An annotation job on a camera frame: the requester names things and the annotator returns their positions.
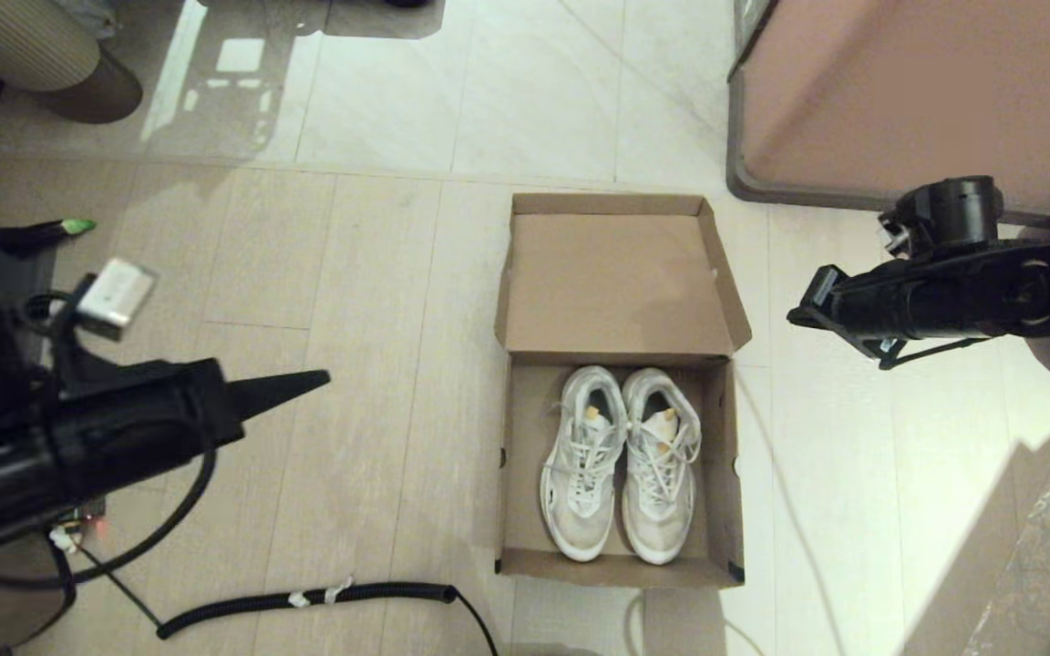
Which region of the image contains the brown cardboard shoe box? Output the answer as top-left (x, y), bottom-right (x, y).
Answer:
top-left (493, 191), bottom-right (754, 590)

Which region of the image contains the white mesh sneaker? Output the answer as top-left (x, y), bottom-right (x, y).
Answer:
top-left (621, 366), bottom-right (703, 566)
top-left (539, 364), bottom-right (629, 563)

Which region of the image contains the black green-tipped stick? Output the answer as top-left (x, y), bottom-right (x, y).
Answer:
top-left (0, 218), bottom-right (96, 256)

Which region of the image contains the pink cabinet with grey edge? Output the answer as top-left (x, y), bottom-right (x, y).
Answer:
top-left (726, 0), bottom-right (1050, 229)

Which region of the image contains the beige ribbed round pouf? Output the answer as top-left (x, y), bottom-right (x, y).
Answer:
top-left (0, 0), bottom-right (143, 124)

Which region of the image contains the grey cloth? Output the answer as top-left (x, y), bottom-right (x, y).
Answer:
top-left (56, 0), bottom-right (116, 39)

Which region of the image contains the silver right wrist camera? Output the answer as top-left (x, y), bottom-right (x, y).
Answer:
top-left (880, 211), bottom-right (916, 258)

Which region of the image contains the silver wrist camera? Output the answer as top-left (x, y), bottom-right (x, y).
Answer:
top-left (77, 258), bottom-right (160, 343)
top-left (880, 211), bottom-right (916, 258)

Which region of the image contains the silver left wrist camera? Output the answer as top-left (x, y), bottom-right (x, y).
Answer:
top-left (77, 258), bottom-right (160, 343)

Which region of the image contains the thick black power cable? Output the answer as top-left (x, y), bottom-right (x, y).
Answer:
top-left (10, 547), bottom-right (79, 653)

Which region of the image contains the black coiled cable conduit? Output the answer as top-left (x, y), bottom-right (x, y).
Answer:
top-left (78, 545), bottom-right (499, 656)

